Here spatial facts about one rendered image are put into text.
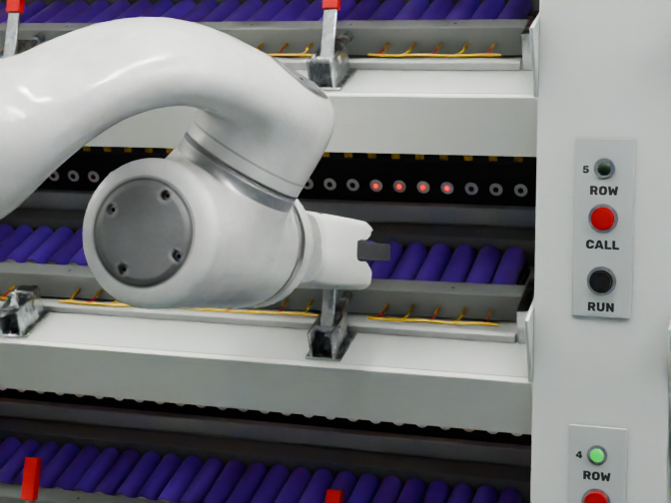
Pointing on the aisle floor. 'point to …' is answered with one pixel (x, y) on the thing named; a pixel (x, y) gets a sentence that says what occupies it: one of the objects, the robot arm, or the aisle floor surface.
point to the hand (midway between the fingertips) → (335, 251)
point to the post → (610, 53)
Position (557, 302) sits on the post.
